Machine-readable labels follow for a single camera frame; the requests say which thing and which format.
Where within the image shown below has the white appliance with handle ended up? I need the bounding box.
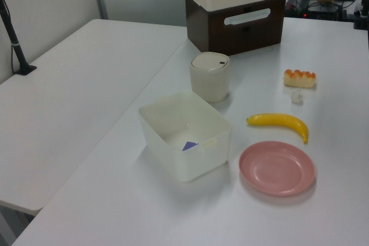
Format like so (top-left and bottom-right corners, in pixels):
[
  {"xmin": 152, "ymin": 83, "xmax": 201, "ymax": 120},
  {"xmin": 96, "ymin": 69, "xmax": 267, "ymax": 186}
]
[{"xmin": 184, "ymin": 0, "xmax": 286, "ymax": 56}]

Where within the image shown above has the crumpled white paper ball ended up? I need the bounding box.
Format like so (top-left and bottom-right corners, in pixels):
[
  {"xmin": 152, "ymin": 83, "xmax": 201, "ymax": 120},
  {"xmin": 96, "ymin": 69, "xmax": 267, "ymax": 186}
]
[{"xmin": 289, "ymin": 90, "xmax": 305, "ymax": 105}]

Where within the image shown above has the purple cube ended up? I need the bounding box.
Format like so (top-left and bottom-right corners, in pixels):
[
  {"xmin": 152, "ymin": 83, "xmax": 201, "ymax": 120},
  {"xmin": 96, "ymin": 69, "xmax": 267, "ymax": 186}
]
[{"xmin": 182, "ymin": 141, "xmax": 201, "ymax": 153}]

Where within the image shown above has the black device with red light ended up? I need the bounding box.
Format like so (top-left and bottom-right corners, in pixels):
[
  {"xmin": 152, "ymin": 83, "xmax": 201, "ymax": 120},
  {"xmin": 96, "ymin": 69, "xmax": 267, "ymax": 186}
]
[{"xmin": 304, "ymin": 3, "xmax": 344, "ymax": 21}]

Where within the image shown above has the yellow banana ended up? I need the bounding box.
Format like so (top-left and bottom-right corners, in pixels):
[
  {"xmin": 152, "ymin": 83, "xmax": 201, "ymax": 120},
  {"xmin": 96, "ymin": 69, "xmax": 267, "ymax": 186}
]
[{"xmin": 246, "ymin": 113, "xmax": 309, "ymax": 145}]

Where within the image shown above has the pink plastic plate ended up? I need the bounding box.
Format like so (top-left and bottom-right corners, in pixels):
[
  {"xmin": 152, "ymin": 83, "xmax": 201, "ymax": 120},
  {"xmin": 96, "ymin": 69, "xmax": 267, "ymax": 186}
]
[{"xmin": 238, "ymin": 141, "xmax": 316, "ymax": 198}]

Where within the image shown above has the black clamp equipment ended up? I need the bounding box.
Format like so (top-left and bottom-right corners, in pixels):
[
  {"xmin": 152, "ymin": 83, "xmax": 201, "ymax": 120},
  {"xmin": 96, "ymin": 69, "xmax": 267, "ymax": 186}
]
[{"xmin": 352, "ymin": 0, "xmax": 369, "ymax": 31}]

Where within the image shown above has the cream desktop trash can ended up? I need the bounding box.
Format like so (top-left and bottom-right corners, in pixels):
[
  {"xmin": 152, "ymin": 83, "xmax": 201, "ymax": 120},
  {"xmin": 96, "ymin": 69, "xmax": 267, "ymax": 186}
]
[{"xmin": 189, "ymin": 51, "xmax": 232, "ymax": 104}]

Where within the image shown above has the black camera stand pole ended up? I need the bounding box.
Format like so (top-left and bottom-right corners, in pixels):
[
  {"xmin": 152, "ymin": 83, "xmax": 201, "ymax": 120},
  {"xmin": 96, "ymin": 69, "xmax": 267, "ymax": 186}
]
[{"xmin": 0, "ymin": 0, "xmax": 37, "ymax": 75}]

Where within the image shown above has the white plastic storage box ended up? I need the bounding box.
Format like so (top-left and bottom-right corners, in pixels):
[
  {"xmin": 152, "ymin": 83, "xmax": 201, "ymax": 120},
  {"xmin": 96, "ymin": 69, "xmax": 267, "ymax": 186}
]
[{"xmin": 138, "ymin": 90, "xmax": 234, "ymax": 183}]

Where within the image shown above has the bread with orange glaze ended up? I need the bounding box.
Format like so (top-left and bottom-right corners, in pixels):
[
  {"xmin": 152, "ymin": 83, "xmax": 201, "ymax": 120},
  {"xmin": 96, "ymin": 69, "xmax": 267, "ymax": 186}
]
[{"xmin": 282, "ymin": 69, "xmax": 317, "ymax": 89}]

